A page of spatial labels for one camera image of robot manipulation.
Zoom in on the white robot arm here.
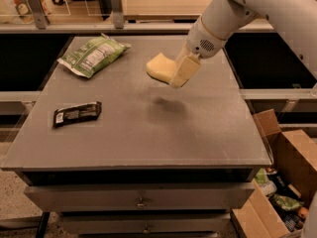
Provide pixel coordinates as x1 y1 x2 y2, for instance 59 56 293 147
169 0 317 88

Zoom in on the yellow sponge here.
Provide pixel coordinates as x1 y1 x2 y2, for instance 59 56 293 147
146 53 175 83

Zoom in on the grey drawer cabinet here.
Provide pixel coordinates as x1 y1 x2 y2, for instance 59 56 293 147
2 36 270 238

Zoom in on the grey drawer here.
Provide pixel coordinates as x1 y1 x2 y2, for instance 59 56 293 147
25 182 254 212
59 213 230 234

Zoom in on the metal bracket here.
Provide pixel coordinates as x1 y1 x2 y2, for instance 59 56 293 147
28 0 49 30
110 0 125 29

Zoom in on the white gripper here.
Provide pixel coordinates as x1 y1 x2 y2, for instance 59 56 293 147
169 17 227 88

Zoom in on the orange fruit in box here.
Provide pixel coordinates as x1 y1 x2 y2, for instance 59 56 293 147
297 207 309 219

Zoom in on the black rxbar chocolate wrapper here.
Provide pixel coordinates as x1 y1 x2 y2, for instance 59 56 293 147
53 101 102 128

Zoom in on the orange white package background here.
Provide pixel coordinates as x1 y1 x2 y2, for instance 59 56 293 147
0 0 53 25

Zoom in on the green packet in box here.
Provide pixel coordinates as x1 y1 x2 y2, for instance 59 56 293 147
269 194 303 211

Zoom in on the lower grey drawer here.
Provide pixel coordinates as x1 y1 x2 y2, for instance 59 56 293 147
59 213 230 234

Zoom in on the metal bracket middle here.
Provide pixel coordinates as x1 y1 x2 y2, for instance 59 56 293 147
110 0 125 29

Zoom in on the green chip bag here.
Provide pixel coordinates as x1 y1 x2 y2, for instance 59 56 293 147
57 34 131 78

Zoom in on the cardboard box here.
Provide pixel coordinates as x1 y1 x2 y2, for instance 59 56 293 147
232 109 317 238

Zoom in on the metal bracket left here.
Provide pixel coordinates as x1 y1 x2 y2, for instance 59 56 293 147
28 0 49 30

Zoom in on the upper grey drawer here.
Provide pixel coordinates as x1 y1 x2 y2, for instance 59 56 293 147
25 182 254 212

